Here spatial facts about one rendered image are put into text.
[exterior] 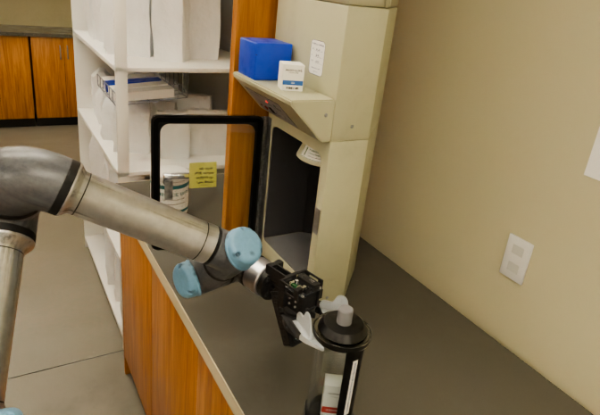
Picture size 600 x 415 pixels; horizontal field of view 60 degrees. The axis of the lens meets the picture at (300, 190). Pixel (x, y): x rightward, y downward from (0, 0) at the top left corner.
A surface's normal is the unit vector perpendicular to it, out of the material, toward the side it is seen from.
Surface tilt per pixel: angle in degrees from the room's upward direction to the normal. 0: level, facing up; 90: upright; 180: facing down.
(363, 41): 90
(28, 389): 0
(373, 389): 0
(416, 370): 0
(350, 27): 90
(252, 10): 90
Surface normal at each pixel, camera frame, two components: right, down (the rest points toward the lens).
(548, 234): -0.87, 0.11
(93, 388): 0.11, -0.92
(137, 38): 0.09, 0.43
